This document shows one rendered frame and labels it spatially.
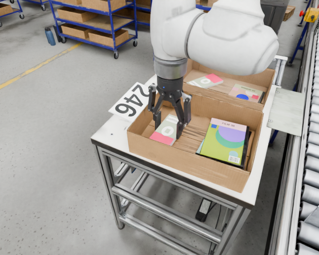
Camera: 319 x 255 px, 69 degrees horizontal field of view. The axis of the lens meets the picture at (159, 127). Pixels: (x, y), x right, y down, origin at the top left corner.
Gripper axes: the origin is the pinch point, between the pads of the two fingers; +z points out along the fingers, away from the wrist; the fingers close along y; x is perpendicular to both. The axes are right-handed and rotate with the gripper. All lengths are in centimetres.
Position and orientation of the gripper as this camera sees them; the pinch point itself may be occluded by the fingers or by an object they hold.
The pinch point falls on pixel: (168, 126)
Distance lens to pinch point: 78.0
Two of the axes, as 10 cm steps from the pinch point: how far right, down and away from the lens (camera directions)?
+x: -4.9, 6.0, -6.3
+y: -8.7, -3.4, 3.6
